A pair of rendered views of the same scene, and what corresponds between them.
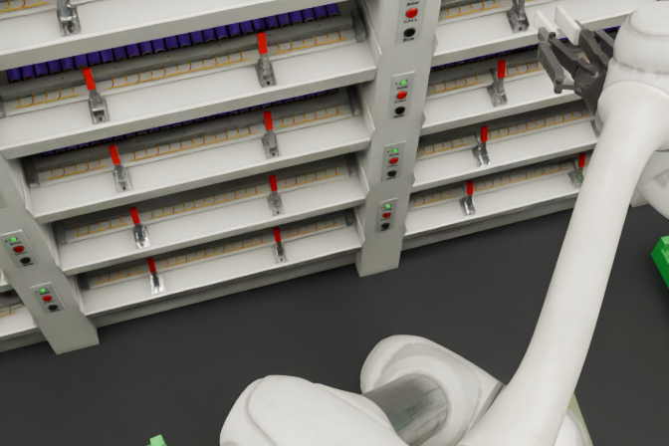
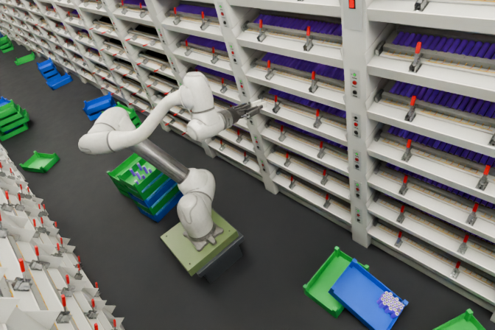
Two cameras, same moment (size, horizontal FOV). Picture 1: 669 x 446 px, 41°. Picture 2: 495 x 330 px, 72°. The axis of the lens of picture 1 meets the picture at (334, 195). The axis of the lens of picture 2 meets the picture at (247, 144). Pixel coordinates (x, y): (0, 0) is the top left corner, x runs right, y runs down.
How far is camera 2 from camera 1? 1.74 m
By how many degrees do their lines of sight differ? 50
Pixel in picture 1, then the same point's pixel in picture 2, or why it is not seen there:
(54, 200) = not seen: hidden behind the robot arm
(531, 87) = (292, 142)
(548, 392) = (129, 133)
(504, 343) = (269, 230)
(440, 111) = (267, 132)
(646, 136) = (172, 96)
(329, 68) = (234, 96)
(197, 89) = (213, 86)
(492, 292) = (284, 219)
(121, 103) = not seen: hidden behind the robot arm
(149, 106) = not seen: hidden behind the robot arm
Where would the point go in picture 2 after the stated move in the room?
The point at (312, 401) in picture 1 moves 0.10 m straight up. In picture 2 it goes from (115, 110) to (106, 93)
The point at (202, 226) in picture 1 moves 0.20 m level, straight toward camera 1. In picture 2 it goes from (225, 134) to (203, 150)
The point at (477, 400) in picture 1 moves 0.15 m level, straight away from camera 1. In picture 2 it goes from (194, 188) to (220, 184)
